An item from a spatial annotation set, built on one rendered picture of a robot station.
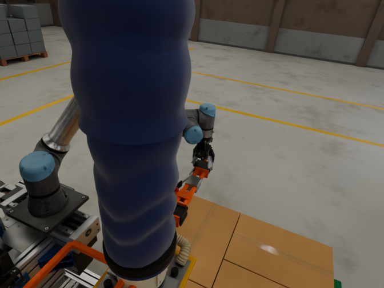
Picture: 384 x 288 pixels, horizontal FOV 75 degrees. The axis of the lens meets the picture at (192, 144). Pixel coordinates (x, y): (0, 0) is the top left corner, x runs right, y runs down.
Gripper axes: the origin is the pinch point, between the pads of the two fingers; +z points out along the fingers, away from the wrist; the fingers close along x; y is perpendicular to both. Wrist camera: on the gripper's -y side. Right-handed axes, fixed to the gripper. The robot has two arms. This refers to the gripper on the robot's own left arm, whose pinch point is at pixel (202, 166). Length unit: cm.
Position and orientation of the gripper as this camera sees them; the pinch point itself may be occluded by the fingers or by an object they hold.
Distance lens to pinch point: 133.3
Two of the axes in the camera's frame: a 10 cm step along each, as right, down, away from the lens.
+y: -3.8, 4.6, -8.0
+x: 9.2, 2.6, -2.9
